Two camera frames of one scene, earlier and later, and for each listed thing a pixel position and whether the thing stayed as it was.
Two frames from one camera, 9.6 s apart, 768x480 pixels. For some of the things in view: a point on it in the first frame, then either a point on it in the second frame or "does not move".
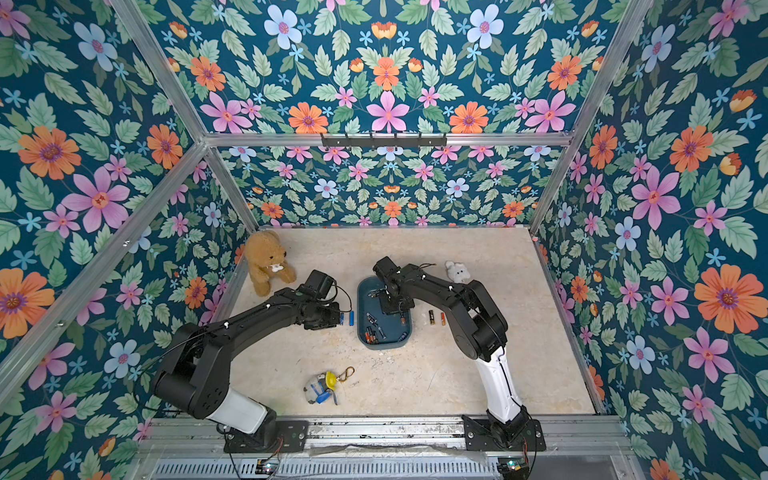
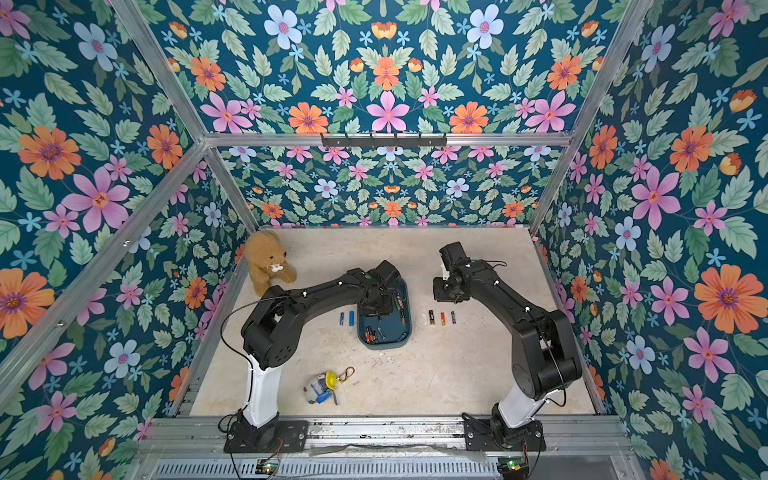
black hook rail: (384, 142) does not move
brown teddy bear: (266, 257) does not move
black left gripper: (335, 319) -> (387, 310)
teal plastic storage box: (376, 329) does not move
